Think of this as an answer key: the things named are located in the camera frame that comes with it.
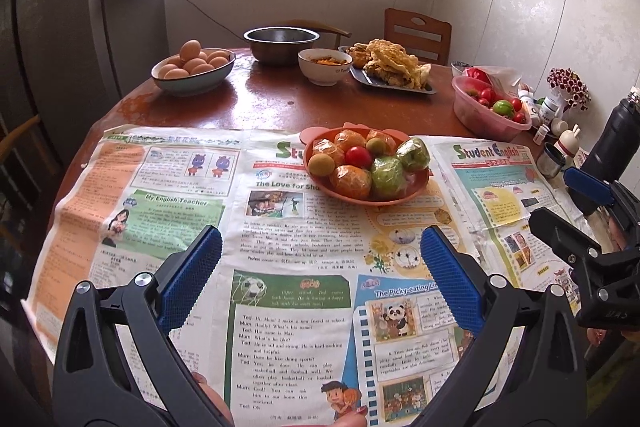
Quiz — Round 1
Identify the small green fruit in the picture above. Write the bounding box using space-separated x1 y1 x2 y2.
395 136 431 172

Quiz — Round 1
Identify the orange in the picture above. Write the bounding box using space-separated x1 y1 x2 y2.
329 165 372 199
366 129 396 156
333 129 367 153

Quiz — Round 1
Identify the red cherry tomato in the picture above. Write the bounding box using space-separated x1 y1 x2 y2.
344 146 374 169

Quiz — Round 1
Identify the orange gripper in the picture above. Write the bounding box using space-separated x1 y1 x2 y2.
311 139 344 167

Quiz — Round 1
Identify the right hand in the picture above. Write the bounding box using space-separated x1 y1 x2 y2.
584 215 640 348

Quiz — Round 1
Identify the left hand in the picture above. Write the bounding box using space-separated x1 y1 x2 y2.
192 372 368 427

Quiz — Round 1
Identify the black thermos bottle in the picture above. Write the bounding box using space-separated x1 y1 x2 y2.
576 87 639 216

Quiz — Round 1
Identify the rabbit figurine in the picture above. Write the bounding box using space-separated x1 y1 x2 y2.
554 124 580 158

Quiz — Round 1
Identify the dried flower bouquet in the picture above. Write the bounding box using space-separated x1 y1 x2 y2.
547 68 591 113

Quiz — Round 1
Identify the right newspaper sheet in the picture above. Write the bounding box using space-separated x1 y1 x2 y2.
425 136 593 312

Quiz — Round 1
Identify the newspaper sheet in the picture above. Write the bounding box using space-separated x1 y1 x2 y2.
26 128 472 426
425 136 593 312

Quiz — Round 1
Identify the green fruit in basket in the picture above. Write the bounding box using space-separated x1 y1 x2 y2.
491 98 515 119

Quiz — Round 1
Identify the pink plastic basket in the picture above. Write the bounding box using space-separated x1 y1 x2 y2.
451 76 532 142

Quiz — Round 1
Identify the white plastic bag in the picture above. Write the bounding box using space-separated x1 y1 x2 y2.
450 64 522 94

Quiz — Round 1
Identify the left newspaper sheet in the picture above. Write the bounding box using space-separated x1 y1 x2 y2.
26 128 472 426

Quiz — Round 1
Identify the fried food pile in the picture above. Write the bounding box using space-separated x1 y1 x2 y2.
345 39 432 90

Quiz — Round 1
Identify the yellow wooden chair left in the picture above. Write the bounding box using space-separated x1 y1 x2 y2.
0 115 40 164

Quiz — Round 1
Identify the wrapped orange in bowl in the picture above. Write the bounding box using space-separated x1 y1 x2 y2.
333 129 367 153

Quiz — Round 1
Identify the orange plastic bowl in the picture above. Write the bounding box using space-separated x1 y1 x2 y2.
299 124 431 206

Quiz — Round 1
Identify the grey metal tray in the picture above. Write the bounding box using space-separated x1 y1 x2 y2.
338 41 436 95

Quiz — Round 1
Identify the white ceramic food bowl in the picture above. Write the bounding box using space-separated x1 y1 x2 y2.
298 48 352 87

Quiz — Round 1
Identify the curved wooden chair back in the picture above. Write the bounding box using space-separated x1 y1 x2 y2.
279 20 352 38

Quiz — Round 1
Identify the bowl of eggs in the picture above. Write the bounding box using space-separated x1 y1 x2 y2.
151 39 236 96

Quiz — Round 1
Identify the grey refrigerator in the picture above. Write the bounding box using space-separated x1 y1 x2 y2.
1 0 168 164

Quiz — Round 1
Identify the stainless steel bowl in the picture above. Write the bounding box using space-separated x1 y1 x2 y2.
243 26 320 67

